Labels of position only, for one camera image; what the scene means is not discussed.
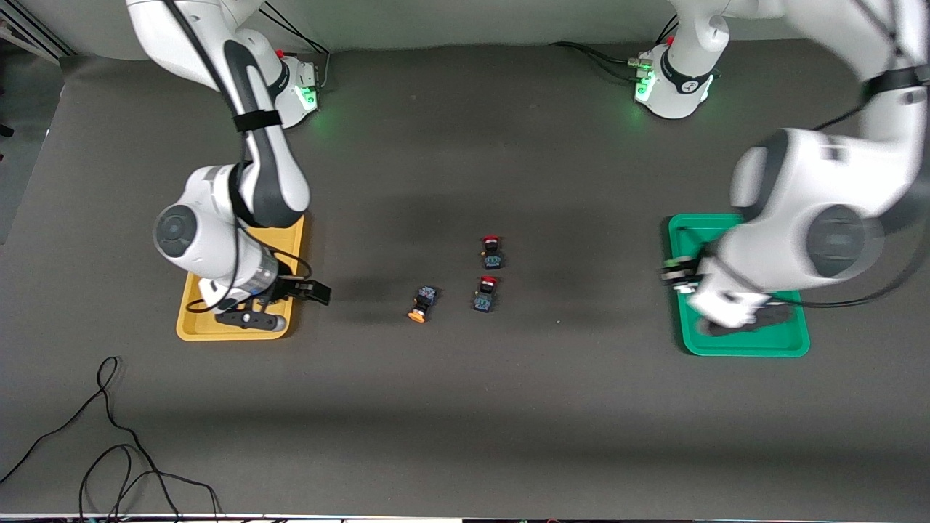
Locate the grey metal frame rail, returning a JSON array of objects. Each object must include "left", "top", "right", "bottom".
[{"left": 0, "top": 16, "right": 75, "bottom": 59}]

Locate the yellow plastic tray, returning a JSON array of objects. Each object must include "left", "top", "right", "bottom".
[{"left": 176, "top": 214, "right": 306, "bottom": 342}]

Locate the thin black loose cable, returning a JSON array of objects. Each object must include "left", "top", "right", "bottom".
[{"left": 0, "top": 355, "right": 222, "bottom": 523}]

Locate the yellow mushroom pushbutton switch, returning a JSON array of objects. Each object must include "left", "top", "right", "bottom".
[{"left": 407, "top": 285, "right": 439, "bottom": 323}]

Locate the green plastic tray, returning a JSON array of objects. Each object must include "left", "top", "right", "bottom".
[{"left": 667, "top": 213, "right": 811, "bottom": 357}]

